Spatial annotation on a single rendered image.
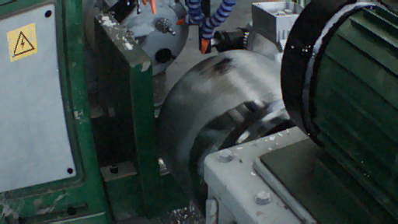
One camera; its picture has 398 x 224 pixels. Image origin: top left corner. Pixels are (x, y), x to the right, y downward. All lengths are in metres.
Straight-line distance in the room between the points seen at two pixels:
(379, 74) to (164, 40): 0.89
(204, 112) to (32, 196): 0.37
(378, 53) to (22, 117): 0.55
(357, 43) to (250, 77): 0.33
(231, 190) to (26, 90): 0.37
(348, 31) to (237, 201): 0.21
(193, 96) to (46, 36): 0.25
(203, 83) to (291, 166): 0.25
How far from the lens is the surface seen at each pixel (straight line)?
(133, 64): 0.78
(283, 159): 0.51
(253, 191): 0.49
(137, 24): 1.16
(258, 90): 0.66
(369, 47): 0.39
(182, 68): 1.54
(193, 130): 0.67
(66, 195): 0.84
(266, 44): 1.17
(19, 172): 0.79
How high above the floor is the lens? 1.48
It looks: 31 degrees down
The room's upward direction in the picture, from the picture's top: 1 degrees counter-clockwise
